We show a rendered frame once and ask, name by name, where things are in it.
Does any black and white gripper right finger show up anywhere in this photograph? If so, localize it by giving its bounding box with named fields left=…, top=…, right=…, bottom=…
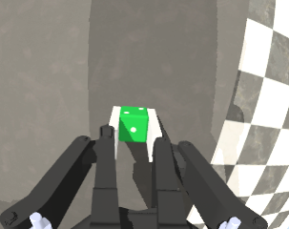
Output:
left=147, top=109, right=268, bottom=229

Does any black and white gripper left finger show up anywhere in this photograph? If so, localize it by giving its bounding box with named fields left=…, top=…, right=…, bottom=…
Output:
left=0, top=107, right=121, bottom=229

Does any green die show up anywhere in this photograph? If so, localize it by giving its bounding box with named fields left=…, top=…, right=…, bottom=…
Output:
left=118, top=106, right=149, bottom=142

